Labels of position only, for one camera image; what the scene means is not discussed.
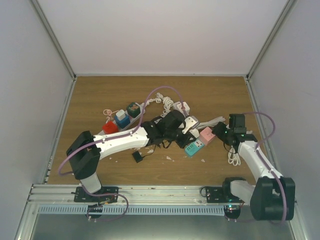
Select teal power strip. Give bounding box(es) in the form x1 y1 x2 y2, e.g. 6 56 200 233
184 139 205 157

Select pink cube socket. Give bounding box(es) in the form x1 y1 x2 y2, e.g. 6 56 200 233
199 127 216 146

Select white cube socket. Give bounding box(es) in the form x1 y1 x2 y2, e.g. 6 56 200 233
172 101 190 115

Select black charger plug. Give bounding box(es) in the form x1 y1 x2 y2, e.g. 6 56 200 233
131 145 156 163

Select white charger plug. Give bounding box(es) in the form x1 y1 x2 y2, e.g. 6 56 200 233
116 109 126 121

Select red cube socket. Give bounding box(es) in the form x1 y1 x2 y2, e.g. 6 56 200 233
102 121 119 135

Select pink usb cable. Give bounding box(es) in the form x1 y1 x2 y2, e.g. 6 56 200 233
102 108 116 121

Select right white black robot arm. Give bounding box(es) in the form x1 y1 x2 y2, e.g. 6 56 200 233
212 113 296 221

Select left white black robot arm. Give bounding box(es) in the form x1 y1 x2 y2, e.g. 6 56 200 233
66 110 199 202

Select white grey power strip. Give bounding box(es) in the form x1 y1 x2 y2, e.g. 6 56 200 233
189 128 200 138

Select white multicolour power strip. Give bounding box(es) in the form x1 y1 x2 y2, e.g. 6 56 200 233
99 102 145 135

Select white coiled cable right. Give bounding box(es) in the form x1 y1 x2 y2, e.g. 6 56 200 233
227 144 241 167

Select white coiled cable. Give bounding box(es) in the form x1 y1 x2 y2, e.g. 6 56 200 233
227 144 241 167
142 92 175 117

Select white coiled cable back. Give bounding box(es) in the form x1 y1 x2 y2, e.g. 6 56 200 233
142 92 175 117

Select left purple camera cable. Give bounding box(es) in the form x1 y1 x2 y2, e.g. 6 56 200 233
57 85 187 177

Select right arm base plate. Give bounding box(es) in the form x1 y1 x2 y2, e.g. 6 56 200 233
199 186 252 219

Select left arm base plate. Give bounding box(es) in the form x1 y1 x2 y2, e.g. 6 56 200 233
71 186 119 219

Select grey slotted cable duct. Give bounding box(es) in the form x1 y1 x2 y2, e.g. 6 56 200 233
38 204 225 216

